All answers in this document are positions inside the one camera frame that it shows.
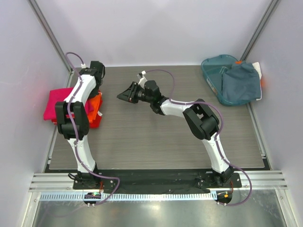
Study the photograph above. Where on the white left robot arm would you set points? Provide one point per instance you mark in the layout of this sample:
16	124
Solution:
73	123

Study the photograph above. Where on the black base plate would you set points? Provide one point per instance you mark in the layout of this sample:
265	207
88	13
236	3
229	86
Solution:
155	181

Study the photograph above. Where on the teal plastic basket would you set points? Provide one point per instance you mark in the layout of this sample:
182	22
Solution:
213	69

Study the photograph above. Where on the grey blue t shirt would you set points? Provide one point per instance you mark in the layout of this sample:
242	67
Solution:
241	84

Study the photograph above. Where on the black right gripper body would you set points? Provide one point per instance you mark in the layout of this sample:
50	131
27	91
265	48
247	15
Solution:
133	92

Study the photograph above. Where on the aluminium frame post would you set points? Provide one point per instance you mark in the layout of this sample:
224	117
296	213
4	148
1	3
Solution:
48	31
260	28

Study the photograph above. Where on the right aluminium frame post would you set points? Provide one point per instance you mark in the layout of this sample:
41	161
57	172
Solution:
260	28

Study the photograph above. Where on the front aluminium frame beam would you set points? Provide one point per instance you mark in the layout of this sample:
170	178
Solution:
260	179

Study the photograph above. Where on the white cloth in basket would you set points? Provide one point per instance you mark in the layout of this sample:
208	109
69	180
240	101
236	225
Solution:
257	67

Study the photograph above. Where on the left aluminium frame post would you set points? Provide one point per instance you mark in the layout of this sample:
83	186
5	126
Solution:
48	31

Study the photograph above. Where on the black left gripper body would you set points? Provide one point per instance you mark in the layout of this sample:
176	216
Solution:
95	91

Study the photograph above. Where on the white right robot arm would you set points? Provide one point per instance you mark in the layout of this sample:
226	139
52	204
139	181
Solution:
202	122

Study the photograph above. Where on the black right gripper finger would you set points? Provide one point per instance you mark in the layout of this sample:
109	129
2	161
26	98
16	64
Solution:
129	91
124	97

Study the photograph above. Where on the slotted metal cable rail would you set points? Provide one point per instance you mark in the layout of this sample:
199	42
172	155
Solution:
94	196

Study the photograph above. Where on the orange folded t shirt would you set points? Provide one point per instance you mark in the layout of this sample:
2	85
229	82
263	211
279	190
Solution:
94	105

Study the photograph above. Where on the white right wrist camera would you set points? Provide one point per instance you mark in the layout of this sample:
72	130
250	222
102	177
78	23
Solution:
142	78

